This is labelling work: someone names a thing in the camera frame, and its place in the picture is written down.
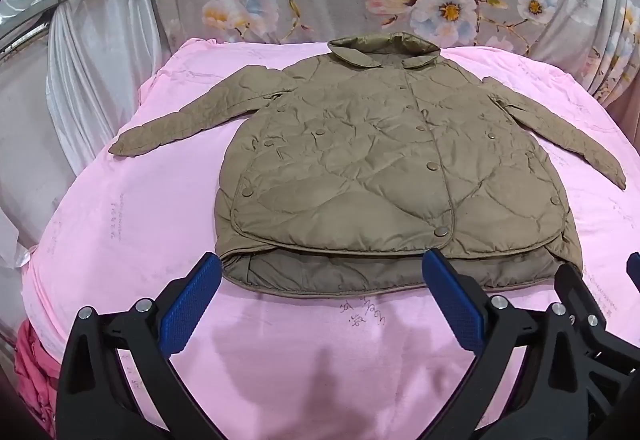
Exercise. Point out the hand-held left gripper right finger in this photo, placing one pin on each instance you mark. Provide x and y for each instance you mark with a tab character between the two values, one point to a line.
455	305

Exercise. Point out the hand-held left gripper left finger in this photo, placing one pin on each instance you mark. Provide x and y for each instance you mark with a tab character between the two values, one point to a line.
192	300

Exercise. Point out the dark pink cloth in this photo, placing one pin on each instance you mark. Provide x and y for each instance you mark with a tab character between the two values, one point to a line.
35	380

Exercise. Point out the pink blanket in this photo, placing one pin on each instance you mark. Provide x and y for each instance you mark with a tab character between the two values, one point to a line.
280	345

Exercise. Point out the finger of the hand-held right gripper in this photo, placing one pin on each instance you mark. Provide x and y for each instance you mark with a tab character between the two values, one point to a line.
635	272
570	285

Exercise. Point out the olive quilted jacket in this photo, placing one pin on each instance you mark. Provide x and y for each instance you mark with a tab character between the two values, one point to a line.
350	159

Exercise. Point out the white curtain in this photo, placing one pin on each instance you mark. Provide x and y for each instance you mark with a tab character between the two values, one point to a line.
100	64

